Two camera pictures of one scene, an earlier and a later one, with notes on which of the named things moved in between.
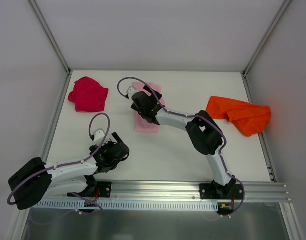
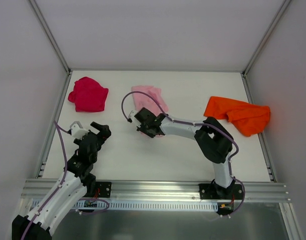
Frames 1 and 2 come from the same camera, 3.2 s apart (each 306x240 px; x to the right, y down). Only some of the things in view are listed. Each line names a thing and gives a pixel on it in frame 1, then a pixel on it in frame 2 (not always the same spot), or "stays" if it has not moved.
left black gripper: x=119 y=144 to x=92 y=136
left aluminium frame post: x=50 y=34 stays
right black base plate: x=221 y=191 stays
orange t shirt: x=250 y=119 stays
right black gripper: x=153 y=93 to x=146 y=122
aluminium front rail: x=160 y=190 stays
